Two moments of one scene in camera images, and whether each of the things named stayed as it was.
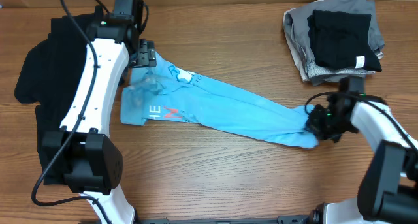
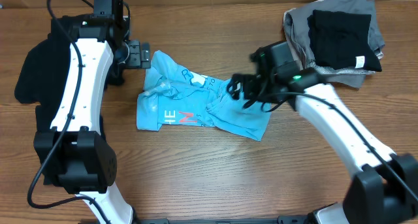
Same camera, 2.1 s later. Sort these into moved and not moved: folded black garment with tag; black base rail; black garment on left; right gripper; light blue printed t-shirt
Moved: right gripper; light blue printed t-shirt
Not moved: black garment on left; black base rail; folded black garment with tag
